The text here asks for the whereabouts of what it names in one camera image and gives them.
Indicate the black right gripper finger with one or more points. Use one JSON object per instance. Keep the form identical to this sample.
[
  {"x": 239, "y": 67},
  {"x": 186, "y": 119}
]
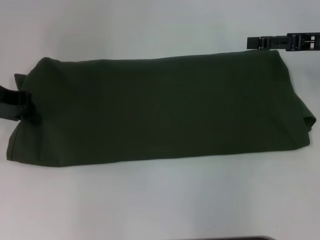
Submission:
[{"x": 267, "y": 43}]

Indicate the dark green FREE t-shirt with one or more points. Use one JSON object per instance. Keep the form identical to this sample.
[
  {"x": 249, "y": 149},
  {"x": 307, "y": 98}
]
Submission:
[{"x": 162, "y": 112}]

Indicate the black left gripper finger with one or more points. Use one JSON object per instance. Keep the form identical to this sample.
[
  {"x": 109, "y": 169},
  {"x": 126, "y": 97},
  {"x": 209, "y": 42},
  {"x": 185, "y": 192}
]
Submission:
[
  {"x": 30, "y": 105},
  {"x": 13, "y": 118}
]

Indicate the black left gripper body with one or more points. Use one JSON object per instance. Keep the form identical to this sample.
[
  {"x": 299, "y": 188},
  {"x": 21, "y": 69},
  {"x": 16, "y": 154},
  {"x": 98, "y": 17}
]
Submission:
[{"x": 8, "y": 102}]

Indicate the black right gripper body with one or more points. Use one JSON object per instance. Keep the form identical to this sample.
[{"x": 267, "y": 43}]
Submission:
[{"x": 306, "y": 42}]

